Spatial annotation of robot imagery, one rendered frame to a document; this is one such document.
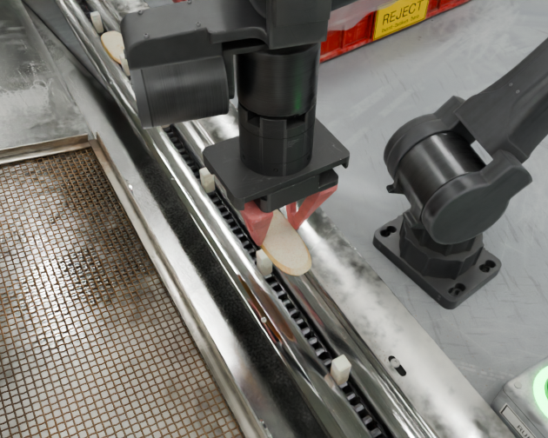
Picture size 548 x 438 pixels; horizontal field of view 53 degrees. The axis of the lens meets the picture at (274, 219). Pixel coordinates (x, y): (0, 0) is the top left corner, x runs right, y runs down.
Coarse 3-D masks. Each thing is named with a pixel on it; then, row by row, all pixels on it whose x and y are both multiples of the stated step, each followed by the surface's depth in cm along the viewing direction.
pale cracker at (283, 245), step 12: (276, 216) 52; (276, 228) 51; (288, 228) 51; (264, 240) 50; (276, 240) 50; (288, 240) 50; (300, 240) 50; (264, 252) 50; (276, 252) 49; (288, 252) 49; (300, 252) 49; (276, 264) 49; (288, 264) 48; (300, 264) 48
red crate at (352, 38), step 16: (176, 0) 99; (432, 0) 95; (448, 0) 98; (464, 0) 99; (368, 16) 88; (432, 16) 98; (336, 32) 86; (352, 32) 88; (368, 32) 89; (336, 48) 88; (352, 48) 89
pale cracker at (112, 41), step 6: (102, 36) 86; (108, 36) 86; (114, 36) 86; (120, 36) 86; (102, 42) 86; (108, 42) 85; (114, 42) 85; (120, 42) 85; (108, 48) 84; (114, 48) 84; (120, 48) 84; (114, 54) 83; (120, 54) 83; (114, 60) 83
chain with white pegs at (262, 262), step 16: (80, 0) 98; (96, 16) 88; (176, 144) 72; (192, 160) 70; (208, 176) 64; (208, 192) 66; (224, 208) 65; (240, 240) 62; (256, 256) 60; (272, 272) 58; (272, 288) 57; (288, 304) 56; (304, 320) 55; (304, 336) 54; (320, 352) 52; (336, 368) 48; (352, 400) 50; (368, 416) 48; (384, 432) 47
